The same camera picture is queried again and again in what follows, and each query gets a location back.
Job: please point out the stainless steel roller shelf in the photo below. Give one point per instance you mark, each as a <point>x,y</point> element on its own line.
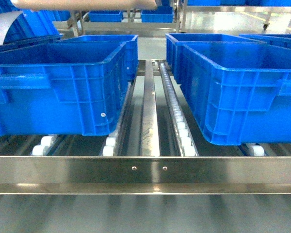
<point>155,149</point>

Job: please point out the blue crate front left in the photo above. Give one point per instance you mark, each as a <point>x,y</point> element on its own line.
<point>60,88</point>

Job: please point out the blue crate rear left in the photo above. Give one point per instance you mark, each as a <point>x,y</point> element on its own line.
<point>121,46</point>

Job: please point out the blue crate front right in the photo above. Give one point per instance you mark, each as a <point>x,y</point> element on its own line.
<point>239,93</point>

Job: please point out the blue crate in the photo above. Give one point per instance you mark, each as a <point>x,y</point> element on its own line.
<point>175,43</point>
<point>121,46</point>
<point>239,93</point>
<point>60,88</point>

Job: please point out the blue crate rear right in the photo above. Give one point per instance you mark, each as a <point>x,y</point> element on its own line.
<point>175,43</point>

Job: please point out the beige plastic dustpan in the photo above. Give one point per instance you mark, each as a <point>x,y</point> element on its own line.
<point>87,5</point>

